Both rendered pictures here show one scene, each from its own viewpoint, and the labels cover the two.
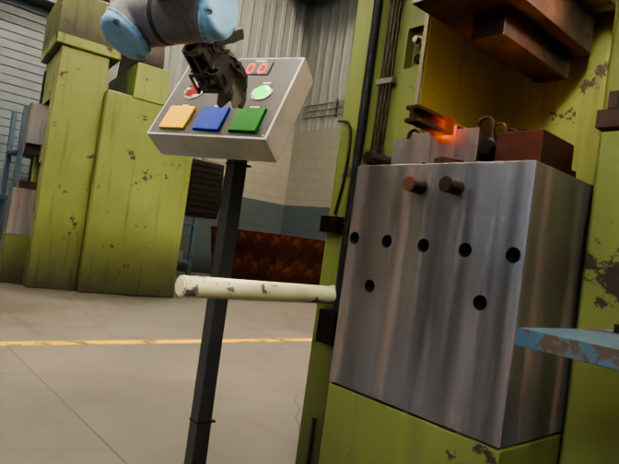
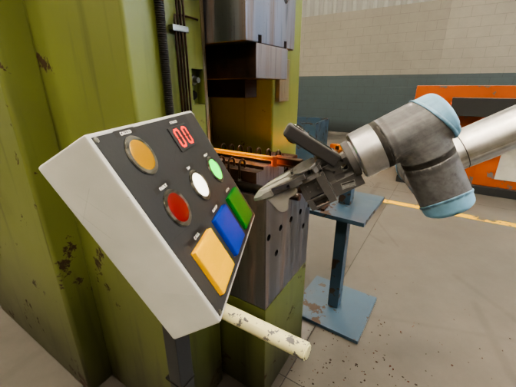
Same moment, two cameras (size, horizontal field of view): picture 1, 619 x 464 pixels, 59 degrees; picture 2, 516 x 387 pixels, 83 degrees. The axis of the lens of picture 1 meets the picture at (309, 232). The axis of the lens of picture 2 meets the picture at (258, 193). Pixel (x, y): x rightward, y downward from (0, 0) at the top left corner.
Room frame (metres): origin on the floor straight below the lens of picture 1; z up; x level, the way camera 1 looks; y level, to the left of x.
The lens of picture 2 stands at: (1.38, 0.73, 1.25)
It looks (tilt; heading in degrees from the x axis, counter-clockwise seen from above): 20 degrees down; 254
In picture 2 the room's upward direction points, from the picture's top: straight up
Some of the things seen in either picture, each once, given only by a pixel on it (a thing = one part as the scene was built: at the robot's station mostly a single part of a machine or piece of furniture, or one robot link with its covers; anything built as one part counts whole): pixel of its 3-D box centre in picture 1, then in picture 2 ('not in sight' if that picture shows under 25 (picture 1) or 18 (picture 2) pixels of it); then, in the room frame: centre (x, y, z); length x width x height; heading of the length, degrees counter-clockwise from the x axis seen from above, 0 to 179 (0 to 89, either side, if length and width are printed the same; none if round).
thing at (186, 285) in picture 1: (265, 291); (237, 317); (1.25, 0.08, 0.62); 0.44 x 0.05 x 0.05; 131
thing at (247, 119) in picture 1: (248, 121); (238, 207); (1.26, 0.18, 1.01); 0.07 x 0.05 x 0.07; 66
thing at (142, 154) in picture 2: not in sight; (142, 155); (1.42, 0.33, 1.16); 0.05 x 0.03 x 0.04; 41
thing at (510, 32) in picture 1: (523, 48); (217, 88); (1.20, -0.42, 1.24); 0.30 x 0.07 x 0.06; 131
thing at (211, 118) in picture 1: (212, 120); (227, 229); (1.30, 0.27, 1.01); 0.07 x 0.05 x 0.07; 66
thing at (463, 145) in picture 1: (488, 169); (225, 164); (1.19, -0.37, 0.96); 0.42 x 0.20 x 0.09; 131
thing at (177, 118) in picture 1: (178, 118); (212, 260); (1.34, 0.36, 1.01); 0.07 x 0.05 x 0.07; 66
